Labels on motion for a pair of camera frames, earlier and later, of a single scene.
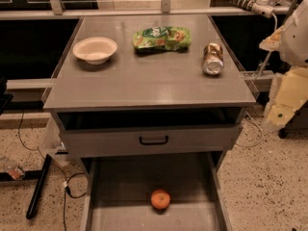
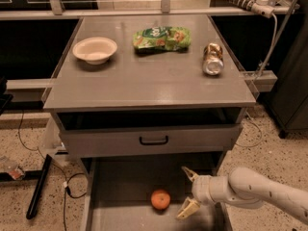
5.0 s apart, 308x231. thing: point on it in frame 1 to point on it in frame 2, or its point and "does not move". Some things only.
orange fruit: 160,198 does not move
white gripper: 295,42 to 202,189
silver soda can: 213,60 does not move
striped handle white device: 261,6 does not move
